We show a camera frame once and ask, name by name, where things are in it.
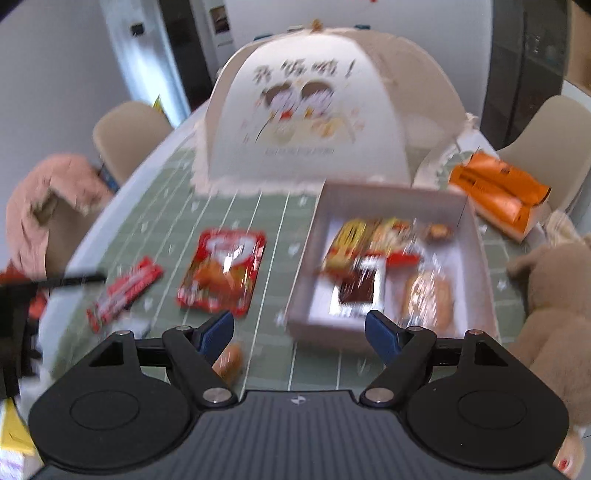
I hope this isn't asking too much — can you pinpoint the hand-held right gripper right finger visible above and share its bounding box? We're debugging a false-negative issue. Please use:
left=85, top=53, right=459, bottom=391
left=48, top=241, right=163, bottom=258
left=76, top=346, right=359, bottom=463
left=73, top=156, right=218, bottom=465
left=359, top=310, right=502, bottom=407

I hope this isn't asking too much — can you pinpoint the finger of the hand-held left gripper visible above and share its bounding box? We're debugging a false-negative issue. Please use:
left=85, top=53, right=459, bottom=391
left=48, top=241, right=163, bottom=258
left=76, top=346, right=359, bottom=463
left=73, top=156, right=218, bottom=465
left=34, top=273, right=108, bottom=291

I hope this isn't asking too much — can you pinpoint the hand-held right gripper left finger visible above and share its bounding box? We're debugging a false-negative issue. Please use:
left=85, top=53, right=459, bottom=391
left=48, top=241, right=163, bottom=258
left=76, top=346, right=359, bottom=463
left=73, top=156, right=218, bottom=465
left=90, top=310, right=236, bottom=407

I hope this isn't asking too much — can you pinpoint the small orange sausage snack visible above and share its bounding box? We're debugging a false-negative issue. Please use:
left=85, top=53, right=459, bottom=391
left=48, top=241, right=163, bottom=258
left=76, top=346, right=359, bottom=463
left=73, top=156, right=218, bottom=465
left=211, top=342, right=245, bottom=385

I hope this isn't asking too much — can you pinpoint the dark brown snack packet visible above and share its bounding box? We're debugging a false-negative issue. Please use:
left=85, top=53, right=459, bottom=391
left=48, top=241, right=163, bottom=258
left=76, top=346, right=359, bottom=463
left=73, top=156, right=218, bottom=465
left=330, top=258, right=387, bottom=320

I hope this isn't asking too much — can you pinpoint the clear round cake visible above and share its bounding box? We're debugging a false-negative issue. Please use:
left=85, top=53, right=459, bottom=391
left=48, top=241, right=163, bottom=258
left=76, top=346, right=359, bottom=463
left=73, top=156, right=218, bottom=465
left=399, top=268, right=456, bottom=331

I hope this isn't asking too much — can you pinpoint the clear rice cracker packet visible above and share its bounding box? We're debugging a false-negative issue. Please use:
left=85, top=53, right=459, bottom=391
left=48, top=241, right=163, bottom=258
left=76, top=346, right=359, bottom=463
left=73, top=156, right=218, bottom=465
left=321, top=219, right=384, bottom=276

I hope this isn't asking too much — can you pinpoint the long clear biscuit packet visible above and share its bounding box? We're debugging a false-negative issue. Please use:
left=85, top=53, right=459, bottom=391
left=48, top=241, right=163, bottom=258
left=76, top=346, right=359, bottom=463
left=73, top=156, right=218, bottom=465
left=369, top=219, right=423, bottom=269

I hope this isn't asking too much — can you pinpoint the small clear orange snack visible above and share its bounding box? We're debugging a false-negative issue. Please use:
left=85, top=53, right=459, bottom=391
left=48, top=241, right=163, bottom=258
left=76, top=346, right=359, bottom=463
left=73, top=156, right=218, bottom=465
left=422, top=223, right=454, bottom=243

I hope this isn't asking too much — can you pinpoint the pink cardboard box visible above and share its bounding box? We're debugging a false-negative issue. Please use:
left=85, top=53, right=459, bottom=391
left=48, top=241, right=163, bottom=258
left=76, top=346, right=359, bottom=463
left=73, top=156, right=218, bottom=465
left=286, top=182, right=502, bottom=350

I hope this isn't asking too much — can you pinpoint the beige chair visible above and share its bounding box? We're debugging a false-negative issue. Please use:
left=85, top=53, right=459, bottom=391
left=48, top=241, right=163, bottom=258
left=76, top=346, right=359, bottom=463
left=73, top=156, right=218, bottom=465
left=28, top=194, right=100, bottom=278
left=496, top=95, right=591, bottom=214
left=92, top=102, right=174, bottom=186

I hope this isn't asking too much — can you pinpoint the red sausage stick pack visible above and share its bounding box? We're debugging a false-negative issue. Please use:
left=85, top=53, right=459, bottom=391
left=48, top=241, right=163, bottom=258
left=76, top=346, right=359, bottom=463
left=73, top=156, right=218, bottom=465
left=87, top=257, right=164, bottom=334

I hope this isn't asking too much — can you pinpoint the red chicken leg packet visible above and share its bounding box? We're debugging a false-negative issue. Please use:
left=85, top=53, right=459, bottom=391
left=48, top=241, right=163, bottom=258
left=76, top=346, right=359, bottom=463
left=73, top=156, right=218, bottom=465
left=175, top=228, right=267, bottom=319

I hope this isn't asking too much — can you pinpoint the pink cloth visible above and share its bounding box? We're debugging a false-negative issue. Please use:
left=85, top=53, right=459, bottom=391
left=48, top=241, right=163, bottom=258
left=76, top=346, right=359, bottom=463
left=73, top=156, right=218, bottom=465
left=6, top=154, right=116, bottom=278

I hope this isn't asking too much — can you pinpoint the yellow white package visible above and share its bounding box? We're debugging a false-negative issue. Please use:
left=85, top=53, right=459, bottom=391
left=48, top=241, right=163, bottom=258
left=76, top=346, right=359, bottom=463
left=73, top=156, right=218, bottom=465
left=0, top=399, right=36, bottom=480

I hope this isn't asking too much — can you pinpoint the brown teddy bear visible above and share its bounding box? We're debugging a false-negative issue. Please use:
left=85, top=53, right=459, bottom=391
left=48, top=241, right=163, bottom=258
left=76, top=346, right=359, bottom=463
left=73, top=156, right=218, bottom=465
left=505, top=233, right=591, bottom=416

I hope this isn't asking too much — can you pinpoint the orange snack packet box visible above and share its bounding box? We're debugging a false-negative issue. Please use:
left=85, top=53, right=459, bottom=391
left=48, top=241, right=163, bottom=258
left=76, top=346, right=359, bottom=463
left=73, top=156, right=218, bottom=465
left=448, top=151, right=553, bottom=242

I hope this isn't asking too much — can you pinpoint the white printed mesh food cover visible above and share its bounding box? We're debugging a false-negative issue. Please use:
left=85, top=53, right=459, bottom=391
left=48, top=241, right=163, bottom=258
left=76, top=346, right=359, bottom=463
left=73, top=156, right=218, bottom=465
left=191, top=18, right=478, bottom=197

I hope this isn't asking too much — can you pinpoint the dark glass cabinet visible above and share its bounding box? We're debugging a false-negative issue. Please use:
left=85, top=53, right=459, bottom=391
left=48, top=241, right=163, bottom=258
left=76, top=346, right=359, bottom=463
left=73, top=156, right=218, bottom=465
left=485, top=0, right=574, bottom=149

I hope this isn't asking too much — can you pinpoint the framed wall picture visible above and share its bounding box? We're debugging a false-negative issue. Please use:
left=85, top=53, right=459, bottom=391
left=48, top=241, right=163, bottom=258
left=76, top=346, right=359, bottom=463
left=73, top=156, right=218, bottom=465
left=210, top=7, right=232, bottom=36

